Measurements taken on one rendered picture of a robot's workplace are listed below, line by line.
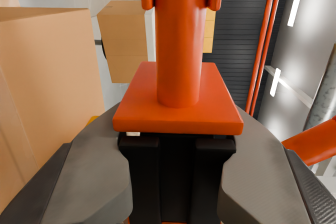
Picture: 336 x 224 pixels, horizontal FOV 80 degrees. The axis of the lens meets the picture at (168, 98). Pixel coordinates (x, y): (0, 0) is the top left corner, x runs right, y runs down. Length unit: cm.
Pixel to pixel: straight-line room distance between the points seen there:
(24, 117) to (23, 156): 3
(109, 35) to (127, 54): 20
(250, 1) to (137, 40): 975
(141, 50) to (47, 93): 146
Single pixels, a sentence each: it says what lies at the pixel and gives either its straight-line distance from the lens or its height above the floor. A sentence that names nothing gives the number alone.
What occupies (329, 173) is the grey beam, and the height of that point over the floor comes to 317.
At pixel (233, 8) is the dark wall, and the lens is 1091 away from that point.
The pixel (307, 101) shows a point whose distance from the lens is 879.
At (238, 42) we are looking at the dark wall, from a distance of 1128.
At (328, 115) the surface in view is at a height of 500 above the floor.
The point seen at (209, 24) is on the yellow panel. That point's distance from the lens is 749.
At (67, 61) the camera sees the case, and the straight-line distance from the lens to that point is 27.
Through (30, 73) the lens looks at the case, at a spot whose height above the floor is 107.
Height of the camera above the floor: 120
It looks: 2 degrees down
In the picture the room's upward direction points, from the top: 91 degrees clockwise
